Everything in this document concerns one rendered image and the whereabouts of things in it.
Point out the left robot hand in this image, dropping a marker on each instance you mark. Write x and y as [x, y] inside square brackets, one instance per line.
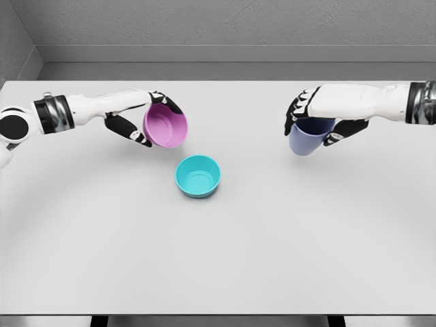
[124, 101]

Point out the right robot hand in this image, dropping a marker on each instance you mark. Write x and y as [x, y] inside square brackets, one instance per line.
[335, 102]

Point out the lavender blue cup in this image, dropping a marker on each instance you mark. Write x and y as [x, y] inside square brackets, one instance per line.
[306, 138]

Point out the pink bowl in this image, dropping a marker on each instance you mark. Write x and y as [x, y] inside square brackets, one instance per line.
[166, 126]

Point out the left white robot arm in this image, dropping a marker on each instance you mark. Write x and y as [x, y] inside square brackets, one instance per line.
[51, 114]

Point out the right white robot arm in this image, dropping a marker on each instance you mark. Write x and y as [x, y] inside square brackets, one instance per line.
[405, 102]

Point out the teal bowl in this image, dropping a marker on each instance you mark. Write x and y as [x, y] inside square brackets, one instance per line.
[197, 177]

